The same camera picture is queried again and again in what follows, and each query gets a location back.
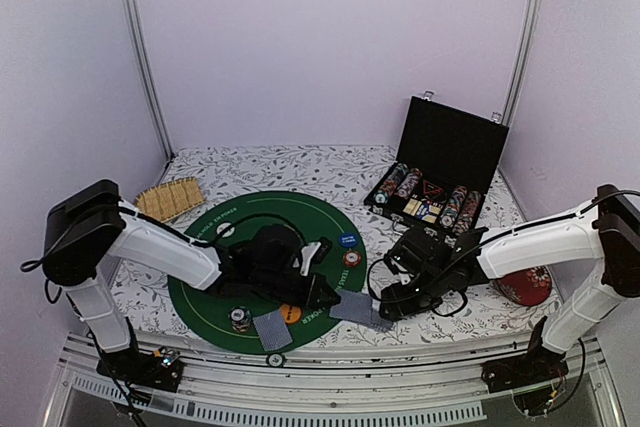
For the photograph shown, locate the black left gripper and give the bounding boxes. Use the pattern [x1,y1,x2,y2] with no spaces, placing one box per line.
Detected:
[253,267,341,310]

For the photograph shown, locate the aluminium right corner post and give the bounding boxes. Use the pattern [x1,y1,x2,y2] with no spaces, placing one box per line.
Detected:
[502,0,542,127]

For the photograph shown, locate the aluminium corner post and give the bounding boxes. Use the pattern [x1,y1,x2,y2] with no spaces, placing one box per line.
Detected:
[122,0,175,161]
[502,0,542,127]

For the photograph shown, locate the floral white tablecloth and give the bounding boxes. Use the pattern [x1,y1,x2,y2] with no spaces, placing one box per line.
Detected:
[112,146,561,350]

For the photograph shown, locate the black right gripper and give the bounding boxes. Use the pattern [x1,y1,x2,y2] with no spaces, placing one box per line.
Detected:
[380,268,449,323]

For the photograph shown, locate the woven bamboo tray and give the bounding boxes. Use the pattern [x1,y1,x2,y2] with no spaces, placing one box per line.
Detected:
[134,177,205,222]

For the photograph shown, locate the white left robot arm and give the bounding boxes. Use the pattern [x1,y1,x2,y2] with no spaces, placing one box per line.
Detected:
[41,179,340,381]

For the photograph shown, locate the red floral bowl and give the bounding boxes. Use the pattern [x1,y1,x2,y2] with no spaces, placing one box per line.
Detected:
[496,266,552,307]

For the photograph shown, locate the boxed card deck in case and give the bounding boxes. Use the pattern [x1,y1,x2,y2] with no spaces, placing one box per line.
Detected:
[403,199,443,224]

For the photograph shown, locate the blue checked card deck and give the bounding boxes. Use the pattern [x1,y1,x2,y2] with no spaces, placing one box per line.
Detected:
[329,290,393,331]

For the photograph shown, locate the white dealer button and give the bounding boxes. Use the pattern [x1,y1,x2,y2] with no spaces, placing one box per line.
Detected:
[216,222,235,238]

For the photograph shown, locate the black poker chip case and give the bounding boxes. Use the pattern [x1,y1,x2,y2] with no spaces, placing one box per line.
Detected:
[364,97,509,241]

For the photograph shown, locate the green round poker mat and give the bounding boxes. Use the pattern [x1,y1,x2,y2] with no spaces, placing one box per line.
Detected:
[168,191,367,355]

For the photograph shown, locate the orange big blind button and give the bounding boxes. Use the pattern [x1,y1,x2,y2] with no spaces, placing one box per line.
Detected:
[280,304,303,325]

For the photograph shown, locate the aluminium left corner post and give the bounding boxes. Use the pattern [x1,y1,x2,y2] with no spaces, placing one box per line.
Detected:
[122,0,175,161]

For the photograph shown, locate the red triangle all-in marker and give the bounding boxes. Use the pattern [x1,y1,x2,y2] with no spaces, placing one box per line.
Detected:
[422,179,444,199]

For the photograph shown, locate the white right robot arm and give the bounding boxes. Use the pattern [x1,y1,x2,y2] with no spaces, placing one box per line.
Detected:
[375,184,639,392]

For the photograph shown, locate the small chip stack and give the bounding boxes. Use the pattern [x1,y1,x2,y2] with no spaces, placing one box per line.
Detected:
[343,250,362,268]

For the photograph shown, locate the blue small blind button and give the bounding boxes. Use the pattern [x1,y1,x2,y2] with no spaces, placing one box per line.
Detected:
[338,232,359,249]

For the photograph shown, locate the dealt cards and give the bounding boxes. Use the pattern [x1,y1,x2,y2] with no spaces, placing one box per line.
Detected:
[253,310,293,352]

